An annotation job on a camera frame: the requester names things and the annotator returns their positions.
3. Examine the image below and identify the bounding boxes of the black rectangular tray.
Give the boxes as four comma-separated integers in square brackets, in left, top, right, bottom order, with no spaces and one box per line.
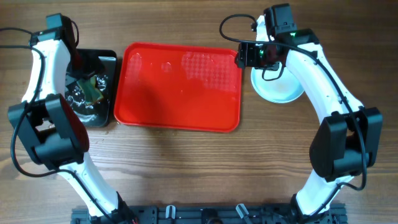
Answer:
[65,50,118,127]

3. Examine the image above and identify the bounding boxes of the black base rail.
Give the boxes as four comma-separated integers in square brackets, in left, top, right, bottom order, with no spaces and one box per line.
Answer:
[70,203,348,224]

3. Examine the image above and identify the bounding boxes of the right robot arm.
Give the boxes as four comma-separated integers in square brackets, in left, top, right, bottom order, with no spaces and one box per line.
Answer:
[235,4,383,223]

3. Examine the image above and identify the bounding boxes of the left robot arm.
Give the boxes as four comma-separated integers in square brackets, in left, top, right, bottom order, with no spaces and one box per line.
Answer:
[7,13,138,223]

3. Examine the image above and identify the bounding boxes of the white plate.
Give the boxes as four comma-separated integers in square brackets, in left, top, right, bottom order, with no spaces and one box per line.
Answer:
[251,67,304,103]

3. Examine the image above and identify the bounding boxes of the green yellow sponge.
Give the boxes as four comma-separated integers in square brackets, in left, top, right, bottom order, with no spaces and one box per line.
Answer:
[77,75,104,106]

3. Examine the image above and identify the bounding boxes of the red plastic tray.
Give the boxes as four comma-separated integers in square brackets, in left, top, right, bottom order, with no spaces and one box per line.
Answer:
[114,42,242,133]

